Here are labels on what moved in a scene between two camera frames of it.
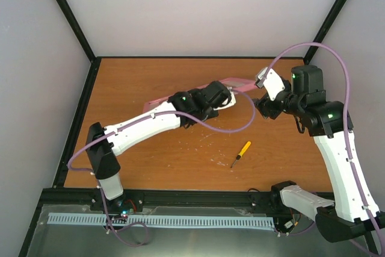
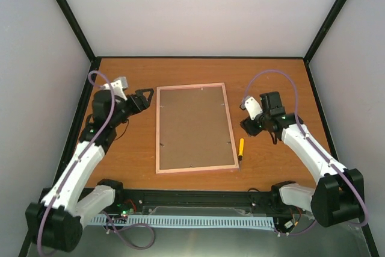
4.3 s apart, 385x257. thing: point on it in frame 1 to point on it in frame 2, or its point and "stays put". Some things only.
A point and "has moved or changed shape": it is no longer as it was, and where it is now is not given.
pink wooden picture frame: [237, 84] to [196, 169]
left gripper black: [192, 93] to [144, 105]
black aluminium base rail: [91, 200] stays put
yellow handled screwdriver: [243, 150] has moved or changed shape
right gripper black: [265, 108] to [251, 130]
